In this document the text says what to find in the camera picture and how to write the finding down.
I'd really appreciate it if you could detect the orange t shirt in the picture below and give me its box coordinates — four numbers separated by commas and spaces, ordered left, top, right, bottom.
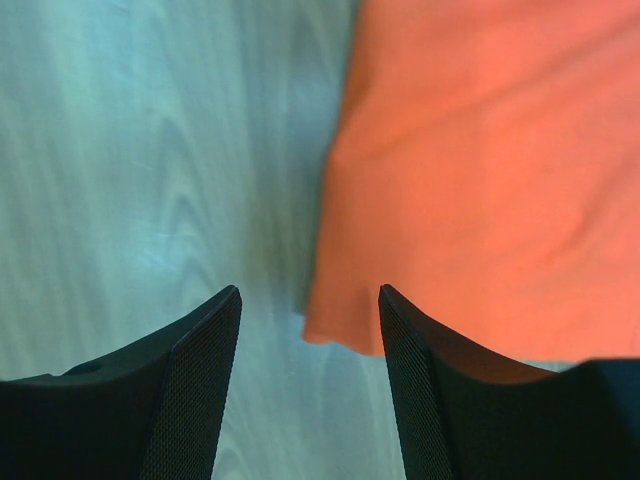
302, 0, 639, 362

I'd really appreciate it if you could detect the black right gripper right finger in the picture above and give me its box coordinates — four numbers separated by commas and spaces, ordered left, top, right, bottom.
378, 285, 639, 479

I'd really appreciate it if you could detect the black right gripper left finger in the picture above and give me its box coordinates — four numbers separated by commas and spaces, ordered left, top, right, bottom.
1, 286, 242, 479

